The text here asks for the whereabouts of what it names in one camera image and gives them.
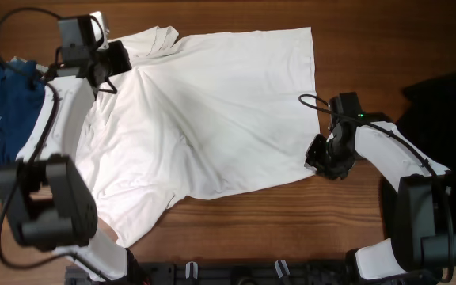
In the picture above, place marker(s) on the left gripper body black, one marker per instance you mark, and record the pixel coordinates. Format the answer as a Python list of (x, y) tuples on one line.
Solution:
[(115, 60)]

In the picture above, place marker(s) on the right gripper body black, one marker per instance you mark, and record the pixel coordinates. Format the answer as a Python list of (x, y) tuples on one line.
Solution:
[(322, 157)]

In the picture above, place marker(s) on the white polo shirt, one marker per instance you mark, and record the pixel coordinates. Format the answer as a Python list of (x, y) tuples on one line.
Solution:
[(204, 116)]

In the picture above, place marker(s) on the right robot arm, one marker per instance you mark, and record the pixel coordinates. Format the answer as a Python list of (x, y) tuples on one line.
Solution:
[(422, 241)]

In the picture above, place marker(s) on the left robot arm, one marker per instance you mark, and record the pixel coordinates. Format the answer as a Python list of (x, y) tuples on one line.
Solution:
[(45, 201)]

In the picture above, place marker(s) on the grey folded garment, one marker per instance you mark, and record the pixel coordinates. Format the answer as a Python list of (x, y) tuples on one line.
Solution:
[(21, 64)]

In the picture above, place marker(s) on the blue folded polo shirt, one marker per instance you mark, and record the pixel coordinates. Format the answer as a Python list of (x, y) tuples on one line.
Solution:
[(21, 100)]

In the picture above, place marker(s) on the black garment right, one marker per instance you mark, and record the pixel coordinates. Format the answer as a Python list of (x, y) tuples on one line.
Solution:
[(430, 121)]

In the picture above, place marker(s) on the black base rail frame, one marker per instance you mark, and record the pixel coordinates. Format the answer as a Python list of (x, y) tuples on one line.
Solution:
[(315, 272)]

